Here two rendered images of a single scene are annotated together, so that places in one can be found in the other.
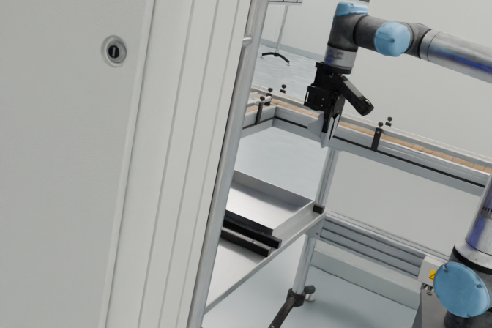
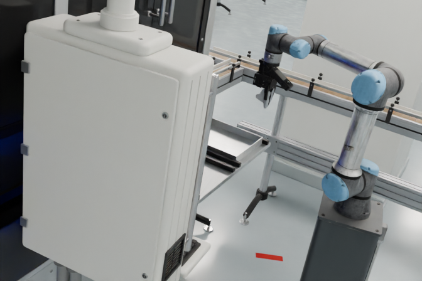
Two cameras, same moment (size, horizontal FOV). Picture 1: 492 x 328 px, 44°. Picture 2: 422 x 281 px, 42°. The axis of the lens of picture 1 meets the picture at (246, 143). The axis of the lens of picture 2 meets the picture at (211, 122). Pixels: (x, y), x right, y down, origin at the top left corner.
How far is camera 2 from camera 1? 0.87 m
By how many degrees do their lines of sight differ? 7
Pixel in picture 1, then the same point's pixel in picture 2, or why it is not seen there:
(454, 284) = (331, 184)
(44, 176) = (140, 153)
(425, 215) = not seen: hidden behind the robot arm
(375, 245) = (313, 159)
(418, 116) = not seen: hidden behind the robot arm
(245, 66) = (210, 103)
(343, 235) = (291, 152)
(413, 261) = not seen: hidden behind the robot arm
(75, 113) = (151, 134)
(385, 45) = (295, 53)
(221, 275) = (207, 183)
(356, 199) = (304, 125)
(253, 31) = (213, 90)
